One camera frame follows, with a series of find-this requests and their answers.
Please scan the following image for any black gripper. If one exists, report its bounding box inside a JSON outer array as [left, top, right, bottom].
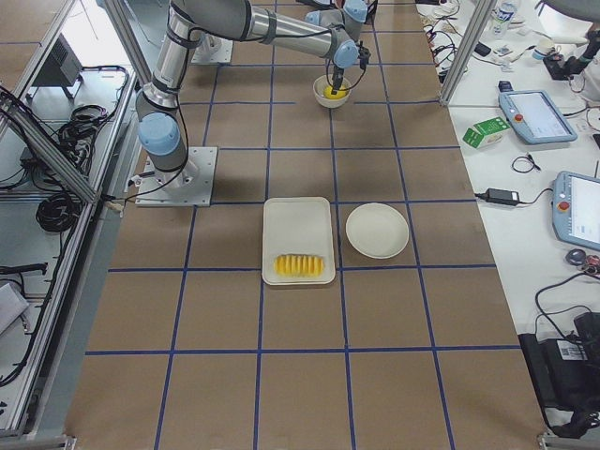
[[330, 66, 344, 97]]

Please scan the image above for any yellow lemon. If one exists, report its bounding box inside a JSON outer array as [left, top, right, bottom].
[[322, 85, 348, 100]]

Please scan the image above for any white ceramic bowl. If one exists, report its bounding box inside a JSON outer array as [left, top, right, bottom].
[[312, 75, 350, 109]]

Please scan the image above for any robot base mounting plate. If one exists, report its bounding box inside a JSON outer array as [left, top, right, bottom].
[[135, 146, 218, 207]]

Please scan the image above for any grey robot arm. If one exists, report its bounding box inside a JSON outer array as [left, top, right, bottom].
[[298, 0, 378, 24], [135, 1, 368, 203]]

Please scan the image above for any cream rectangular tray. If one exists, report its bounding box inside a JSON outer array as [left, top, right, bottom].
[[262, 197, 336, 286]]

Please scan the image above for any cream round plate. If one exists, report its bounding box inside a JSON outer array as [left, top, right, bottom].
[[345, 202, 410, 259]]

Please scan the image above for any green white carton box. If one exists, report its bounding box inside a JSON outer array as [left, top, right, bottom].
[[462, 116, 510, 149]]

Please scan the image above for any plastic water bottle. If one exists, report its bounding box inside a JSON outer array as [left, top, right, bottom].
[[490, 0, 519, 38]]

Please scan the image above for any sliced yellow bread loaf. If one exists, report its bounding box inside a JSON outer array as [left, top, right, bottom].
[[274, 254, 324, 278]]

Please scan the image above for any black power brick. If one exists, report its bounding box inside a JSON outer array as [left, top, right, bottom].
[[486, 187, 520, 206]]

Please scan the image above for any blue teach pendant upper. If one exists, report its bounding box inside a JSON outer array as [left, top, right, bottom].
[[498, 90, 578, 144]]

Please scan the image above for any blue teach pendant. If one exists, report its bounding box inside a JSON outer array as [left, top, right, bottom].
[[498, 90, 578, 144], [552, 171, 599, 250]]

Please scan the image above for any paper cup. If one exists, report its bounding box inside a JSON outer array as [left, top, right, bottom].
[[532, 37, 555, 60]]

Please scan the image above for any blue teach pendant lower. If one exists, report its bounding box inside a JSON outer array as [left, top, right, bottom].
[[552, 171, 599, 250]]

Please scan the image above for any aluminium frame post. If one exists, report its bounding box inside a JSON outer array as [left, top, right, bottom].
[[440, 0, 496, 106]]

